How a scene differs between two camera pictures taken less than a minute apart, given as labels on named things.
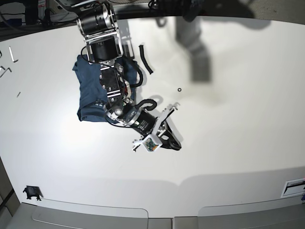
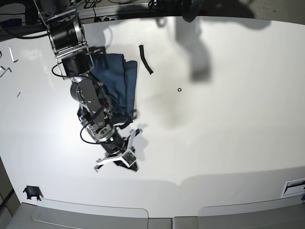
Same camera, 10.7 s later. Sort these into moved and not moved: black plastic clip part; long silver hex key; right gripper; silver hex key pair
Moved: right gripper
Not moved: long silver hex key; black plastic clip part; silver hex key pair
